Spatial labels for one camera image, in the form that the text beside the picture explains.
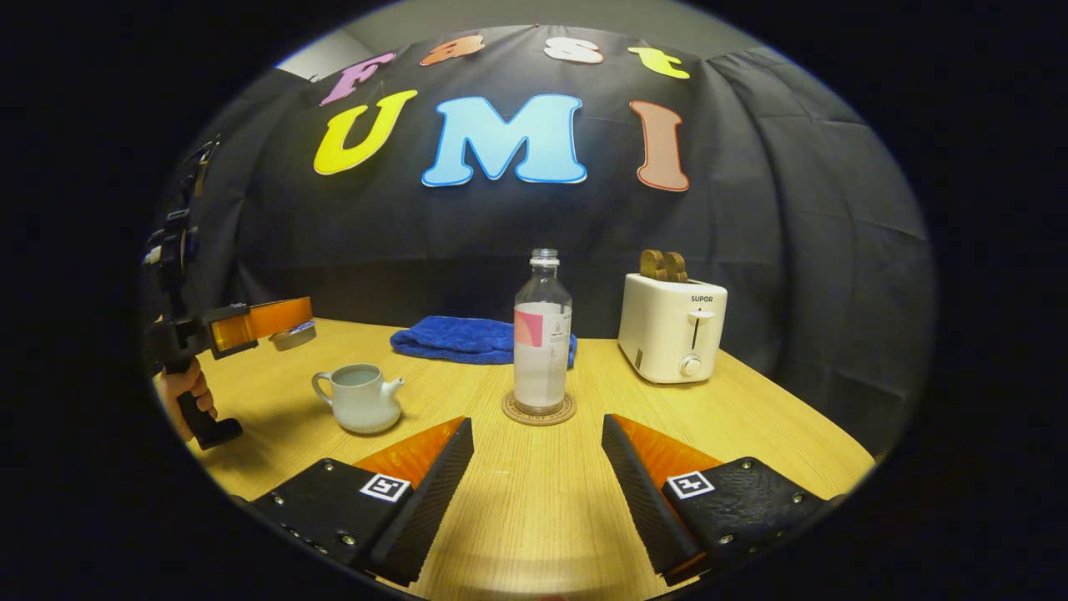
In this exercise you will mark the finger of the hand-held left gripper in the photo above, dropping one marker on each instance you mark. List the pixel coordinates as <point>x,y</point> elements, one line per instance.
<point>275,317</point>

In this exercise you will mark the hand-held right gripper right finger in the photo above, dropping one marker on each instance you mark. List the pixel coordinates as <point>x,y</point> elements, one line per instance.
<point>647,501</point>

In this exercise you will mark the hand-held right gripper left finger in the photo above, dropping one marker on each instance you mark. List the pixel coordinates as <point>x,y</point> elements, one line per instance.
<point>434,501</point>

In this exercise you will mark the white ceramic teacup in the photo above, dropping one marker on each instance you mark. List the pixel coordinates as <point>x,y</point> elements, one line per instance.
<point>363,405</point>

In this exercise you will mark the round woven coaster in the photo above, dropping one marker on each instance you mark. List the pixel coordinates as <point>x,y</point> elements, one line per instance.
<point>538,417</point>

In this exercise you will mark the clear plastic water bottle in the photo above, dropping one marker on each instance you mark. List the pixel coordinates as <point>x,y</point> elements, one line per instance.
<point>542,359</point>

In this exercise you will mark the blue towel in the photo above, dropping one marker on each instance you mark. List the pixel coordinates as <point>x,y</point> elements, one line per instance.
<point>450,338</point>

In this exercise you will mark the white toaster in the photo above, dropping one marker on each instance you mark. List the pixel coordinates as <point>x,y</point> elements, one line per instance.
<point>663,330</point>

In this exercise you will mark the black backdrop cloth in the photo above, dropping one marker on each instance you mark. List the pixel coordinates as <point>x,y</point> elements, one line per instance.
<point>501,225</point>

